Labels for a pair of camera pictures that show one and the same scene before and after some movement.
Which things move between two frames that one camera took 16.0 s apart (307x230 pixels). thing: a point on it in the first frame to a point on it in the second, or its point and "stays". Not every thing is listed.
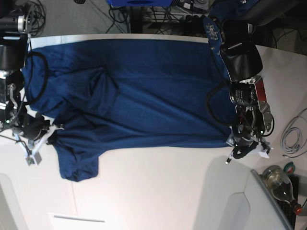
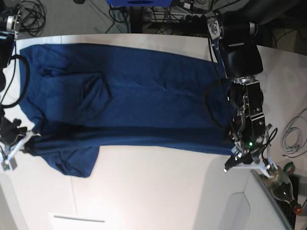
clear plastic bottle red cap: (280, 186) stays
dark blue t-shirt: (127, 94) stays
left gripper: (32, 128) to (9, 132)
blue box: (140, 3) stays
